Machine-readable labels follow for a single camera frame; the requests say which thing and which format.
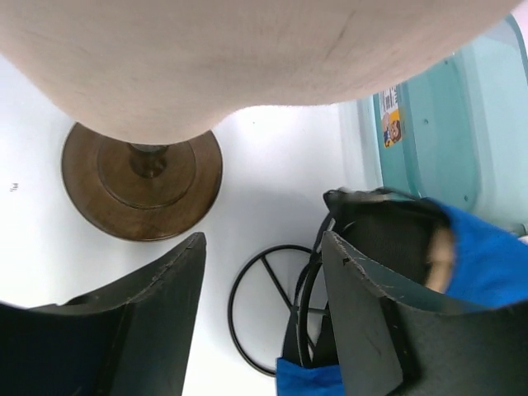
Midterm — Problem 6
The beige hat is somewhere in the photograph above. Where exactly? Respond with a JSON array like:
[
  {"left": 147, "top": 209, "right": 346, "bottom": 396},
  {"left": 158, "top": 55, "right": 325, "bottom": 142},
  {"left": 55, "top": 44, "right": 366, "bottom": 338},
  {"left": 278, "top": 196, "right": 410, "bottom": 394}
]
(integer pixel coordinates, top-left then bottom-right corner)
[{"left": 425, "top": 228, "right": 455, "bottom": 294}]

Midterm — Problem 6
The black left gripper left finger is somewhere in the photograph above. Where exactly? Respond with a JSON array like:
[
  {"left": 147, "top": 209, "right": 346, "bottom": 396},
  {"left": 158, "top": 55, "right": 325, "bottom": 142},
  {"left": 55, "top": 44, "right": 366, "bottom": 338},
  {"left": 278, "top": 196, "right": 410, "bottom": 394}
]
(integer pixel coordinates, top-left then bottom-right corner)
[{"left": 1, "top": 233, "right": 206, "bottom": 395}]

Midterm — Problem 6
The beige mannequin head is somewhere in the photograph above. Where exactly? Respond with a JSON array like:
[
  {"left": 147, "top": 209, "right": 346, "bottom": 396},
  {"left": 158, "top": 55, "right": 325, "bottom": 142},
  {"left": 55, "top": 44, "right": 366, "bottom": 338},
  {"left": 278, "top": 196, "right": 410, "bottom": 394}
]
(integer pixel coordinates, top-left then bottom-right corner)
[{"left": 1, "top": 0, "right": 516, "bottom": 144}]

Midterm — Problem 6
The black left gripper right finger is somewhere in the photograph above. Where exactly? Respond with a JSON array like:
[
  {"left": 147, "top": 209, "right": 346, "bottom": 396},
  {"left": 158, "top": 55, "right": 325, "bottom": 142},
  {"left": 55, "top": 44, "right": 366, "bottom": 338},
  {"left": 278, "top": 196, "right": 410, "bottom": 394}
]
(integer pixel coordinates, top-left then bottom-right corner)
[{"left": 322, "top": 232, "right": 527, "bottom": 395}]

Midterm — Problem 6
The blue cap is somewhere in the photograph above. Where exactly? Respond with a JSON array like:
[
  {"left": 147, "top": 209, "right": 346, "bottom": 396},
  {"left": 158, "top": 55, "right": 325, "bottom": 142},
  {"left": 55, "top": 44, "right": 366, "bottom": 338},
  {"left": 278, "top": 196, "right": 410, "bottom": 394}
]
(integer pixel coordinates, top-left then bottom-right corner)
[{"left": 276, "top": 199, "right": 527, "bottom": 395}]

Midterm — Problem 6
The brown round stand base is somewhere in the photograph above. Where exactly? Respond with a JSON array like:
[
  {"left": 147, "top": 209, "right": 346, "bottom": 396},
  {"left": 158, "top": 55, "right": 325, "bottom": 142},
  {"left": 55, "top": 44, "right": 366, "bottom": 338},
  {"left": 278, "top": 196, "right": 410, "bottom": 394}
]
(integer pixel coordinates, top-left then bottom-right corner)
[{"left": 61, "top": 123, "right": 223, "bottom": 242}]

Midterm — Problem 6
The black baseball cap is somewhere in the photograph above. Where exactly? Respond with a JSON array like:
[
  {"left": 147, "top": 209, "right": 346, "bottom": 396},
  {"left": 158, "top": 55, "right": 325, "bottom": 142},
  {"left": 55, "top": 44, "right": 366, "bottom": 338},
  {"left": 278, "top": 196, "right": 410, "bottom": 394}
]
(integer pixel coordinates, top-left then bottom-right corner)
[{"left": 282, "top": 187, "right": 450, "bottom": 368}]

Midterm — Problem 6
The black wire hat stand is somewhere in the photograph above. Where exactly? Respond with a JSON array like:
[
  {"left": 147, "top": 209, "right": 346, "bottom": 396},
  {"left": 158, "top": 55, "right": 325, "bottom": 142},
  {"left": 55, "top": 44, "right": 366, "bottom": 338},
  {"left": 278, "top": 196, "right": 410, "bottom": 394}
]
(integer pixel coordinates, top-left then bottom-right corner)
[{"left": 227, "top": 218, "right": 360, "bottom": 377}]

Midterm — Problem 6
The teal plastic basket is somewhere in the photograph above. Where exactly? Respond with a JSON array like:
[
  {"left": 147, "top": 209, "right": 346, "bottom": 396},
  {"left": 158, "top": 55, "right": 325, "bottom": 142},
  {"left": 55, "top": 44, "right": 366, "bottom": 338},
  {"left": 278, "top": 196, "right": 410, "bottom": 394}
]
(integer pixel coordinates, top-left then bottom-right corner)
[{"left": 337, "top": 12, "right": 528, "bottom": 236}]

